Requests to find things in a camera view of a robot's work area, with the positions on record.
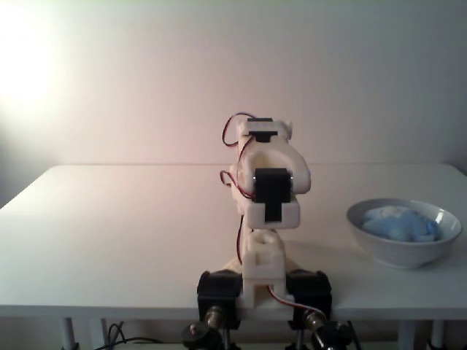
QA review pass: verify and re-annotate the skyblue plush doll with keyring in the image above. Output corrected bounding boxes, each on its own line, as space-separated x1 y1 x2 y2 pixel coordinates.
360 206 443 244

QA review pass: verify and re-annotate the white ceramic bowl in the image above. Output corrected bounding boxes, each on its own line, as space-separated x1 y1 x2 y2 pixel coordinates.
345 197 463 271

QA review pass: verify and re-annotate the black table clamp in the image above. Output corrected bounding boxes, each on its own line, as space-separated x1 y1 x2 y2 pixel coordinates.
196 268 244 331
285 268 333 331

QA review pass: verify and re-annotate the black tripod knob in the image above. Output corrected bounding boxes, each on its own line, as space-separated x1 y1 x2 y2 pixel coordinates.
181 322 208 346

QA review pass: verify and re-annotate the white table leg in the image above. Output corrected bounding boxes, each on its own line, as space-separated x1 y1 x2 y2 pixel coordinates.
396 319 417 350
60 316 80 350

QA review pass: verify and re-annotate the red white black servo cable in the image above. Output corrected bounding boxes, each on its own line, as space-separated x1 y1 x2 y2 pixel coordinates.
218 113 256 265

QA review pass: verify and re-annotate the white red base cable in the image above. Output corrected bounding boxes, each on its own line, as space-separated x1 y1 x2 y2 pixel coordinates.
266 284 326 315

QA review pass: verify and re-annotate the black floor cable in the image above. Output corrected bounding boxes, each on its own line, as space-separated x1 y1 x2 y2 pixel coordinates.
104 321 163 347

